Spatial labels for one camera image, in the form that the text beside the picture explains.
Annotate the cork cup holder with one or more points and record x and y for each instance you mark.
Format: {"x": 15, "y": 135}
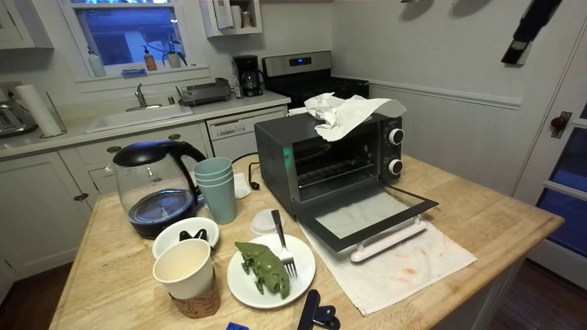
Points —
{"x": 199, "y": 305}

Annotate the cream paper cup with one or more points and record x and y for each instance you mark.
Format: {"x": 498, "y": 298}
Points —
{"x": 184, "y": 269}

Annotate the metal sink faucet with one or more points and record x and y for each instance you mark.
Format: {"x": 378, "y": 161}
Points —
{"x": 142, "y": 96}

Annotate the black coffee maker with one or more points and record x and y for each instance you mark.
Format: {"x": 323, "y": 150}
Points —
{"x": 248, "y": 76}

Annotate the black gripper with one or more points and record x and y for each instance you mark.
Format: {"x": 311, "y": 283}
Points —
{"x": 538, "y": 19}

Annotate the white plate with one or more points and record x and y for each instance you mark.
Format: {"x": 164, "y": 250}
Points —
{"x": 245, "y": 285}

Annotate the green toy crocodile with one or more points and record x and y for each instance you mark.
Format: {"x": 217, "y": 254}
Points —
{"x": 267, "y": 267}

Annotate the black toaster oven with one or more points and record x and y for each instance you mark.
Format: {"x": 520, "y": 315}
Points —
{"x": 278, "y": 157}

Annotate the small white object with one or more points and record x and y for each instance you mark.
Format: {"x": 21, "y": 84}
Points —
{"x": 241, "y": 186}

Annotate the white towel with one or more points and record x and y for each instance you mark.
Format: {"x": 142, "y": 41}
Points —
{"x": 345, "y": 117}

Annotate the small blue object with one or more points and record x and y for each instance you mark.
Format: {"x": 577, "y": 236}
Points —
{"x": 237, "y": 327}

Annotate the white cloth on stove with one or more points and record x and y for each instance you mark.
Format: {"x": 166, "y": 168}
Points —
{"x": 296, "y": 111}

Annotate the small white round lid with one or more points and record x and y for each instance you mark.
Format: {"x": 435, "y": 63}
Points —
{"x": 263, "y": 221}

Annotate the white kitchen sink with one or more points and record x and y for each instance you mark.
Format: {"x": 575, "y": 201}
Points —
{"x": 138, "y": 118}

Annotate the dark door knob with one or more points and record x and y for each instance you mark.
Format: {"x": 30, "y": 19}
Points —
{"x": 558, "y": 124}

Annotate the black clip in bowl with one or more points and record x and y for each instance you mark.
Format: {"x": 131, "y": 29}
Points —
{"x": 193, "y": 236}

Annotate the grey dish rack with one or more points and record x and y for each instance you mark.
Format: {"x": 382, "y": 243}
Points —
{"x": 204, "y": 93}

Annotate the kitchen window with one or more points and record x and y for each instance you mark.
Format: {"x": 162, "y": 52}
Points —
{"x": 129, "y": 34}

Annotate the smaller black oven knob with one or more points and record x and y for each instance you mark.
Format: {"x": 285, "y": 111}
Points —
{"x": 395, "y": 166}

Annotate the teal plastic cup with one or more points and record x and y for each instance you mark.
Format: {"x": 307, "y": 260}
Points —
{"x": 213, "y": 164}
{"x": 213, "y": 173}
{"x": 219, "y": 203}

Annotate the white dishwasher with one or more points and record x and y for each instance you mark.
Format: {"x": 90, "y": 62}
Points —
{"x": 235, "y": 135}

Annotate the black and blue clip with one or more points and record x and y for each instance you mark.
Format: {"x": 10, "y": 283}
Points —
{"x": 318, "y": 315}

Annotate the white wall cabinet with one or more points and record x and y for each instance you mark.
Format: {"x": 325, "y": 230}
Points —
{"x": 21, "y": 21}

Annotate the white bowl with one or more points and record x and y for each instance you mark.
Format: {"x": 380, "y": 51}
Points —
{"x": 168, "y": 236}

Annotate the glass electric kettle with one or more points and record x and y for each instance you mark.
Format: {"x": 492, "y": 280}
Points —
{"x": 157, "y": 195}

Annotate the orange soap bottle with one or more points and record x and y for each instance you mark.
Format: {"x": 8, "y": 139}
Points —
{"x": 149, "y": 62}

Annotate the silver toaster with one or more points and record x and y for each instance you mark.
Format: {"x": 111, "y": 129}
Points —
{"x": 13, "y": 120}

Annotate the paper towel roll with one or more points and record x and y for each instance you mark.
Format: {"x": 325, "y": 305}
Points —
{"x": 37, "y": 111}

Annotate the larger black oven knob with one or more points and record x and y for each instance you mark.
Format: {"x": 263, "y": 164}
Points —
{"x": 397, "y": 137}

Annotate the stained white cloth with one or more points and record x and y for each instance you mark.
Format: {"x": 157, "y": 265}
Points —
{"x": 404, "y": 269}

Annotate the white wall shelf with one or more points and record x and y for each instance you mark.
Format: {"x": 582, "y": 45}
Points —
{"x": 232, "y": 19}

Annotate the steel kitchen stove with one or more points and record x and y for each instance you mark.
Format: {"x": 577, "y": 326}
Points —
{"x": 300, "y": 76}

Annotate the white base cabinets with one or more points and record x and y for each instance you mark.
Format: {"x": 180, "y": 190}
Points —
{"x": 37, "y": 208}

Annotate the white glazed door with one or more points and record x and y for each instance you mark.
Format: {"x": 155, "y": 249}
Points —
{"x": 569, "y": 172}

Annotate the blue sponge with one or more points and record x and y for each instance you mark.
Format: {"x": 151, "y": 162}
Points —
{"x": 133, "y": 73}

